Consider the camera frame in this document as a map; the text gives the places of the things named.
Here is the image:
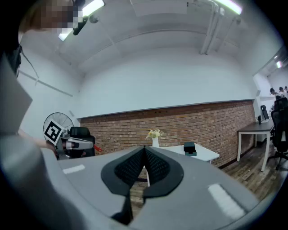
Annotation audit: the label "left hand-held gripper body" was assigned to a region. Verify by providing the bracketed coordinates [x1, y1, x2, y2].
[43, 119, 95, 160]

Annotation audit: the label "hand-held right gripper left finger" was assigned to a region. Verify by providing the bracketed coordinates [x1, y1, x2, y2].
[100, 146, 145, 226]

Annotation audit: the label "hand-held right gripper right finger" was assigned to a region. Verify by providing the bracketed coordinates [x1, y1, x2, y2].
[142, 146, 185, 199]

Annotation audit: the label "dark green box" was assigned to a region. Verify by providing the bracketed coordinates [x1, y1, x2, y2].
[183, 142, 197, 157]

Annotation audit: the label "person's left forearm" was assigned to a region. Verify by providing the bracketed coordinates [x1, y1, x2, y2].
[18, 128, 57, 155]

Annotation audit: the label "round metal floor fan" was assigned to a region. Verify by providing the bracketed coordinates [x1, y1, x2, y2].
[43, 112, 75, 136]

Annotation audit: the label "black mesh office chair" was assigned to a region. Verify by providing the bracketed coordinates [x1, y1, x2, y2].
[69, 126, 96, 158]

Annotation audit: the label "yellow and white flowers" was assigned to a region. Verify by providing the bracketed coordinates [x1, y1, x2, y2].
[145, 128, 165, 140]

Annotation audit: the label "white table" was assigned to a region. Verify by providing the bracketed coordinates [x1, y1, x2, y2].
[137, 143, 220, 187]

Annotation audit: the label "dark-topped desk with white legs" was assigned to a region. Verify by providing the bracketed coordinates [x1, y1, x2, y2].
[237, 121, 275, 173]

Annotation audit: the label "black device on desk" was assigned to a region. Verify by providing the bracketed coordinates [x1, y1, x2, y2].
[260, 105, 270, 121]

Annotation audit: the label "black wheeled office chair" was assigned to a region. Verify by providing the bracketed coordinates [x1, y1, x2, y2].
[267, 97, 288, 171]

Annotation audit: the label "long ceiling light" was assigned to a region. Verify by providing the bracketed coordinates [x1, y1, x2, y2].
[58, 0, 106, 42]
[215, 0, 243, 16]

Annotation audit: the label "white ceiling pipes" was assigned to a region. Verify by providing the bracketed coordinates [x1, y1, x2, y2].
[199, 0, 227, 56]

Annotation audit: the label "black head-worn camera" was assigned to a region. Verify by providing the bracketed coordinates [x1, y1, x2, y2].
[72, 0, 89, 36]

